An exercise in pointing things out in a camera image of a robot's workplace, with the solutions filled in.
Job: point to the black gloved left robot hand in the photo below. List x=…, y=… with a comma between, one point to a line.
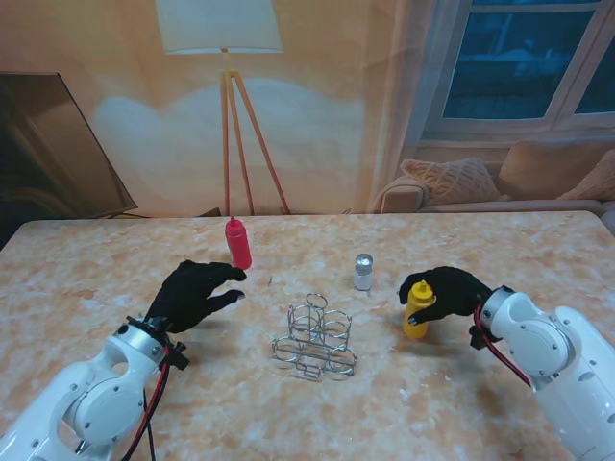
x=187, y=298

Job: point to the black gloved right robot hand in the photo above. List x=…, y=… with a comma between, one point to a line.
x=456, y=293

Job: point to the yellow squeeze bottle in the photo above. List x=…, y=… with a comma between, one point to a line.
x=419, y=300

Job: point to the clear shaker with silver cap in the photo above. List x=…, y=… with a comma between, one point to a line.
x=362, y=278

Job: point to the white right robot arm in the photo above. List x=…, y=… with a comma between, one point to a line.
x=567, y=365

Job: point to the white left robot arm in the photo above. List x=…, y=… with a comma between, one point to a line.
x=101, y=403

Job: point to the red squeeze bottle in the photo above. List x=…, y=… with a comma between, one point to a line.
x=238, y=245

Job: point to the beige knit cushion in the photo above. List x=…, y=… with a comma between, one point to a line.
x=451, y=180
x=596, y=182

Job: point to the beige sofa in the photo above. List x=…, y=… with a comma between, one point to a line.
x=543, y=173

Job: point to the dark flat television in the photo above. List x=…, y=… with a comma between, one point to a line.
x=43, y=153

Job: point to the sheer beige curtain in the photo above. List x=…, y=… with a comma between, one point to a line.
x=394, y=96

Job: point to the white framed window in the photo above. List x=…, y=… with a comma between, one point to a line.
x=504, y=62

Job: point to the tripod floor lamp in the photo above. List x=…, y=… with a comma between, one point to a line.
x=221, y=24

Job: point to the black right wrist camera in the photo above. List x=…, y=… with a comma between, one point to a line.
x=480, y=338

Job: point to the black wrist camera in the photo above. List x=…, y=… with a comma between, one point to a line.
x=480, y=338
x=179, y=356

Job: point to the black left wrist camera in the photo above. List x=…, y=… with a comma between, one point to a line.
x=179, y=356

